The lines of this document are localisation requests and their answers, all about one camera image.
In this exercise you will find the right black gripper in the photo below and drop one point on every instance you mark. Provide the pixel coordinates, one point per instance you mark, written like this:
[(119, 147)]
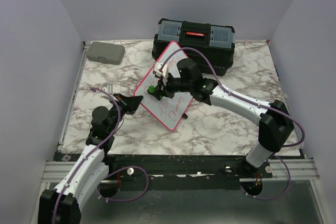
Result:
[(160, 86)]

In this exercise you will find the pink framed whiteboard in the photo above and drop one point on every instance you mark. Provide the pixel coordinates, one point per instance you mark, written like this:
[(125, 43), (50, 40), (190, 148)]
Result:
[(167, 111)]

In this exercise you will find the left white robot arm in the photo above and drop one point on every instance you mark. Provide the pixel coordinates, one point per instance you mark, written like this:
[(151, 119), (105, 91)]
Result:
[(65, 202)]

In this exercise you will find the grey plastic case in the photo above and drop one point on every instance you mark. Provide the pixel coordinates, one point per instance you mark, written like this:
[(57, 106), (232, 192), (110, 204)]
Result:
[(104, 52)]

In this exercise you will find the aluminium frame rail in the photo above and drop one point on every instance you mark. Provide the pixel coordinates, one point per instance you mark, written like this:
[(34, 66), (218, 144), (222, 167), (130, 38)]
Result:
[(54, 172)]

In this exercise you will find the black plastic toolbox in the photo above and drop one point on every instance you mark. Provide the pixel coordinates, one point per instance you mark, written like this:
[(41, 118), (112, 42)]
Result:
[(215, 42)]

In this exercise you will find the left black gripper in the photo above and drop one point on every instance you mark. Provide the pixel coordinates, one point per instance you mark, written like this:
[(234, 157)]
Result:
[(130, 104)]

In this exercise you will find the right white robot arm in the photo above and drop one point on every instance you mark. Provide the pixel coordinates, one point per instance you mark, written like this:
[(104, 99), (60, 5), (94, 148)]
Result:
[(272, 119)]

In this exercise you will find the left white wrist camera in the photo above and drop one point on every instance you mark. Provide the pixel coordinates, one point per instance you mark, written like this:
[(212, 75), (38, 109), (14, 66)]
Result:
[(107, 88)]

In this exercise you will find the green whiteboard eraser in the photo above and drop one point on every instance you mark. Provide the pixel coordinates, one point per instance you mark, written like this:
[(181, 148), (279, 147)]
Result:
[(151, 90)]

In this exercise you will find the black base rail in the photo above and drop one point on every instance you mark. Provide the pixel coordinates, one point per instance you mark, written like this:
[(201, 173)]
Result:
[(181, 172)]

